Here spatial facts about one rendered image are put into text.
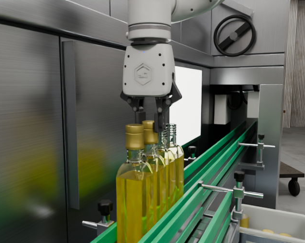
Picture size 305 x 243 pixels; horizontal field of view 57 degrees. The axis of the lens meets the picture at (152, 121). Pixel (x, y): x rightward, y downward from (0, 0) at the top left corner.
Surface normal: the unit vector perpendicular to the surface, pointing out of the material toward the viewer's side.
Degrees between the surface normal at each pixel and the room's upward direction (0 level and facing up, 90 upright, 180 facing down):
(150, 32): 90
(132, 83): 91
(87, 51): 90
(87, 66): 90
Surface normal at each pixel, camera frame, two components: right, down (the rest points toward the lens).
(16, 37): 0.90, 0.06
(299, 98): 0.00, 0.13
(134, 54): -0.50, 0.04
